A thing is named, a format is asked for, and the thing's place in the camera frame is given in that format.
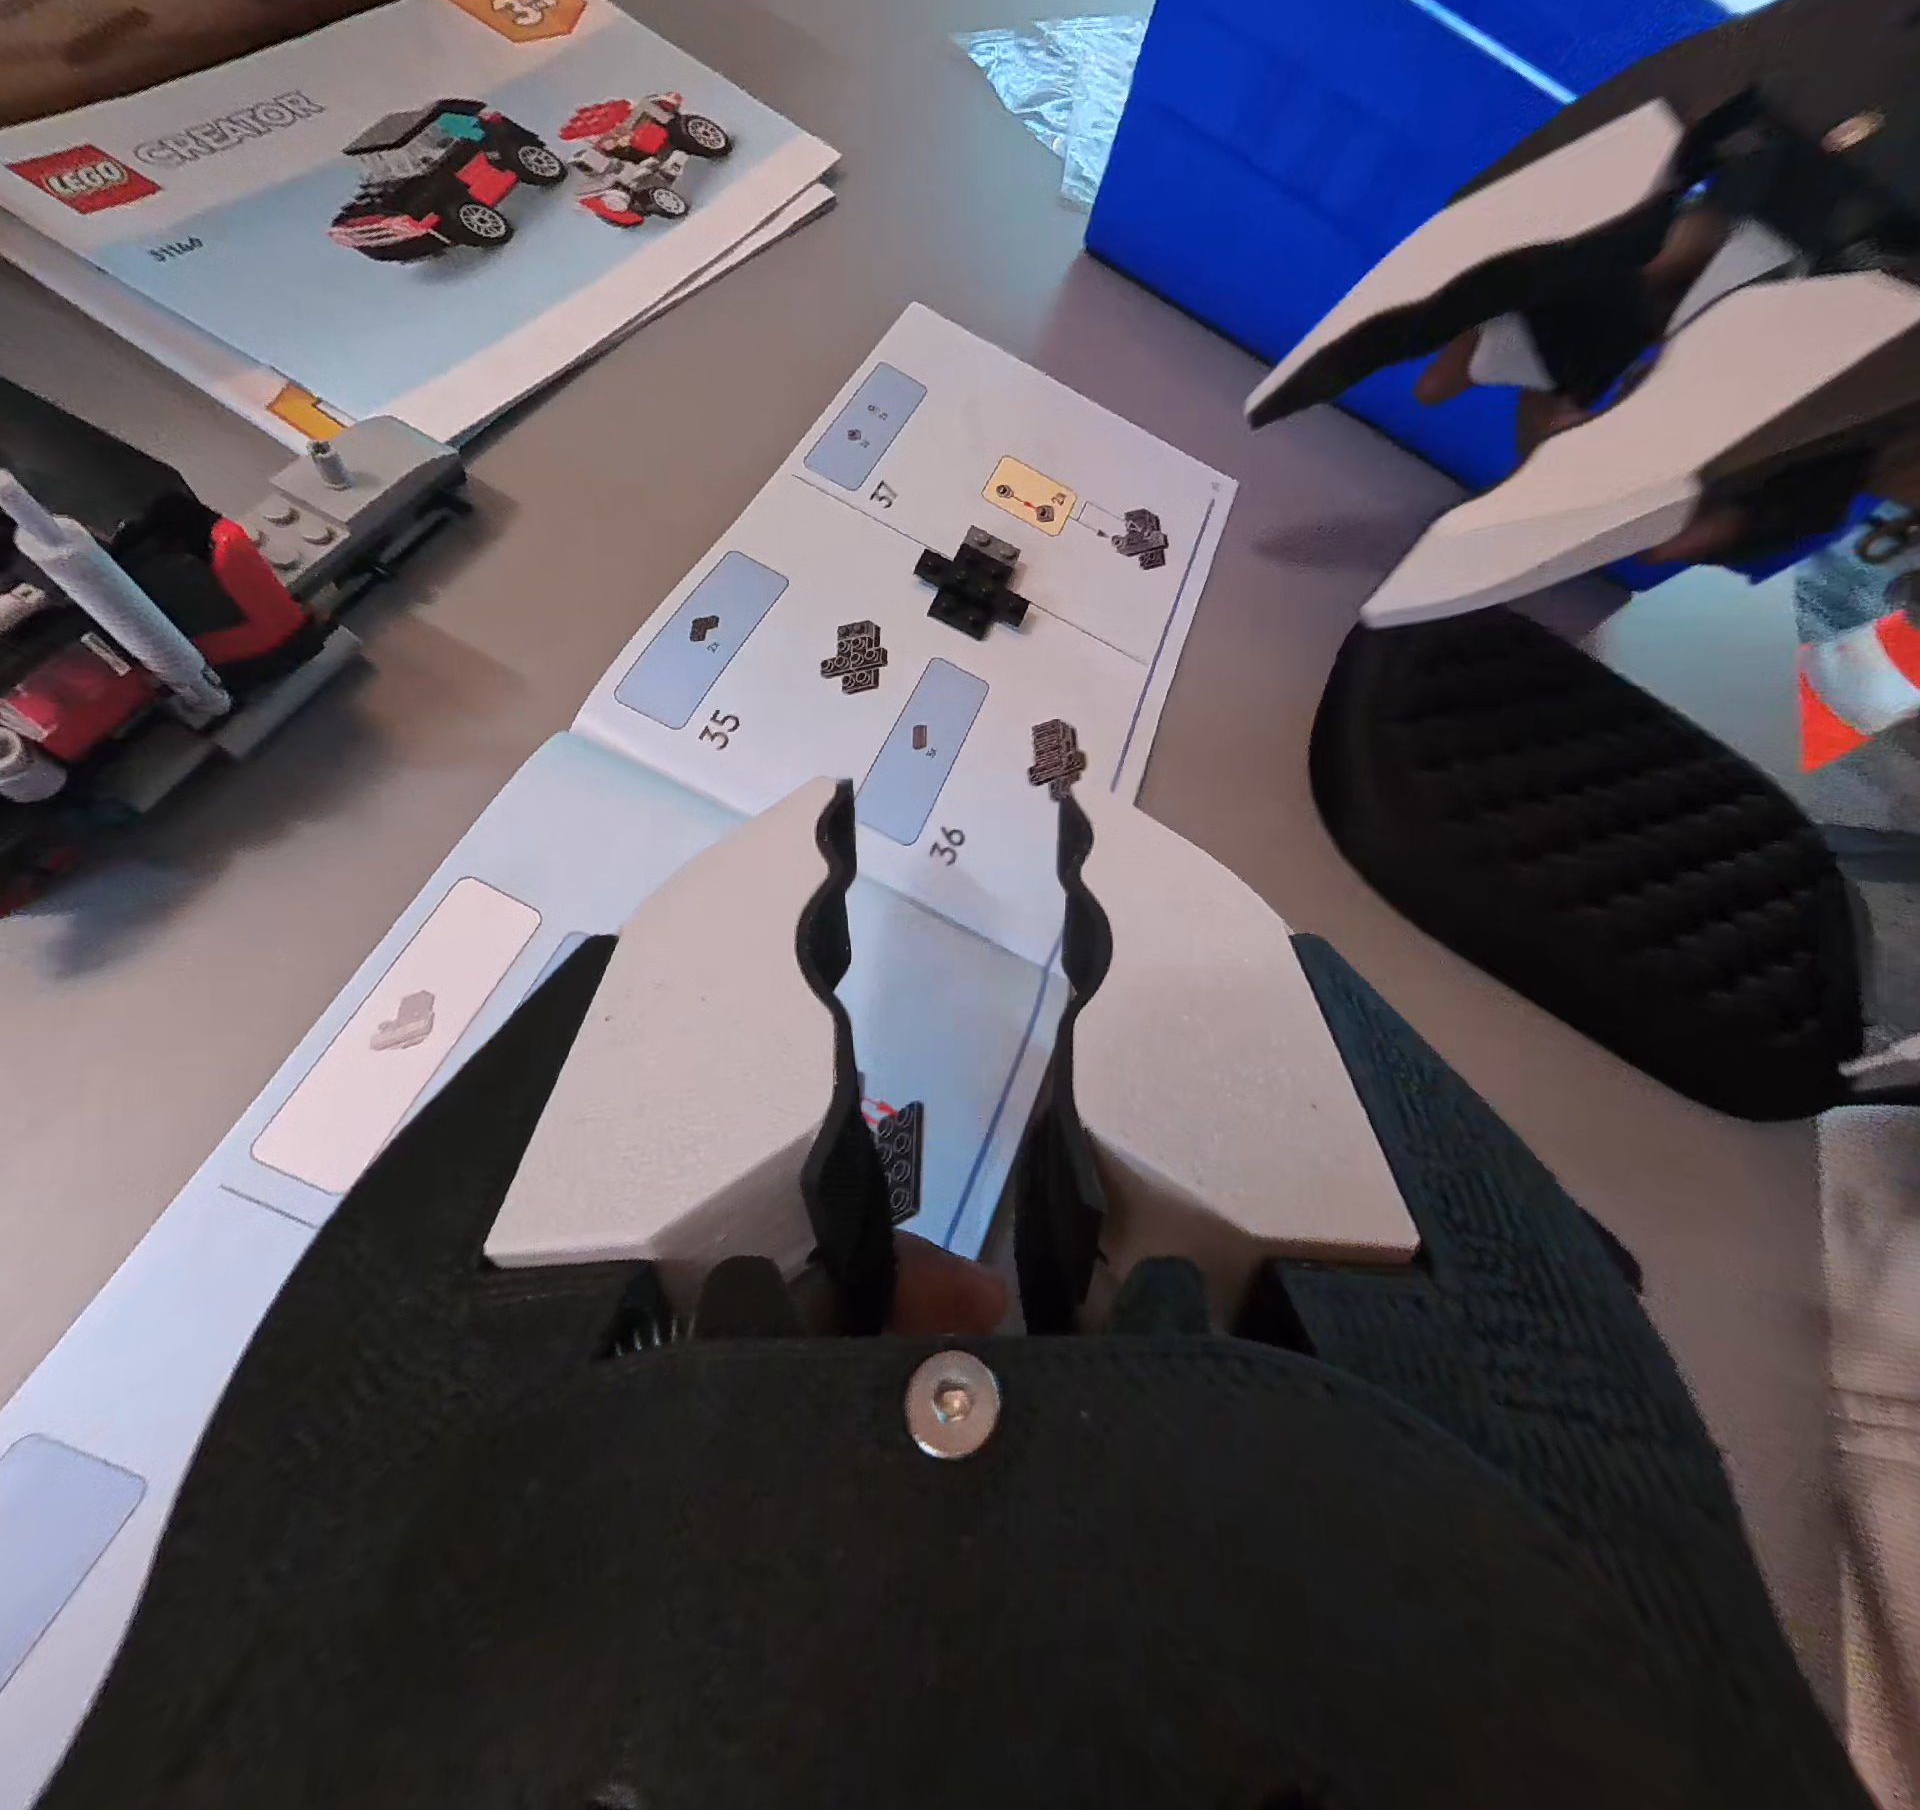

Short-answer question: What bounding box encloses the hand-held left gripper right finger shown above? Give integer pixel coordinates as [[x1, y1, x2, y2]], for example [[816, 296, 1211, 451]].
[[1053, 794, 1422, 1329]]

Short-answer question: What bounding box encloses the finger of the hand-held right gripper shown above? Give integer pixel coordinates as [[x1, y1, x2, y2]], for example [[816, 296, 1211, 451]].
[[1358, 268, 1920, 633], [1241, 96, 1691, 432]]

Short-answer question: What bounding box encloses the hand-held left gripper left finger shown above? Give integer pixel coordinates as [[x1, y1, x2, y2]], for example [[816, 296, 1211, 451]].
[[479, 777, 897, 1336]]

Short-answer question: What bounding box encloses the blue plastic bin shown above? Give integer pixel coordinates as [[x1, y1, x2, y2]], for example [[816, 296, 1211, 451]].
[[1079, 0, 1776, 598]]

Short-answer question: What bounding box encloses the black lego plate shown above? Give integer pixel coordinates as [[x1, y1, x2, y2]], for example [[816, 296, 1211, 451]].
[[911, 523, 1036, 641]]

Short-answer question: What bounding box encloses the lego truck model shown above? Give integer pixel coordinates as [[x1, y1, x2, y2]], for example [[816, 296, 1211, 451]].
[[0, 415, 474, 917]]

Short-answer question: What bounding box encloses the open lego instruction booklet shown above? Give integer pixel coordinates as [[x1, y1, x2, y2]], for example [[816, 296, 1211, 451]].
[[0, 303, 1241, 1804]]

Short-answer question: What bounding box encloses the closed lego instruction booklet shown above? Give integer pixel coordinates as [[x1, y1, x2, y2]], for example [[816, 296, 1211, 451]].
[[0, 0, 845, 451]]

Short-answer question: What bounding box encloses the person's right hand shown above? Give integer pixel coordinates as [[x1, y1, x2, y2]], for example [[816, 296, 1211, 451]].
[[1415, 203, 1746, 471]]

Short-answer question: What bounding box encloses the person's left hand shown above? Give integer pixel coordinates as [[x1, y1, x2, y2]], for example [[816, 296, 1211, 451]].
[[888, 1228, 1013, 1339]]

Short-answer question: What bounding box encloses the red object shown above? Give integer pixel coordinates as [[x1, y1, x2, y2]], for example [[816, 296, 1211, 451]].
[[1788, 546, 1920, 780]]

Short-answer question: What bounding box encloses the black quilted case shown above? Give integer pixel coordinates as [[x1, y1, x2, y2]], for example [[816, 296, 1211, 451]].
[[1305, 606, 1872, 1128]]

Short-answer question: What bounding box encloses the clear plastic scrap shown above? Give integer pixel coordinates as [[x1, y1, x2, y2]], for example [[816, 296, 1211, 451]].
[[948, 12, 1152, 210]]

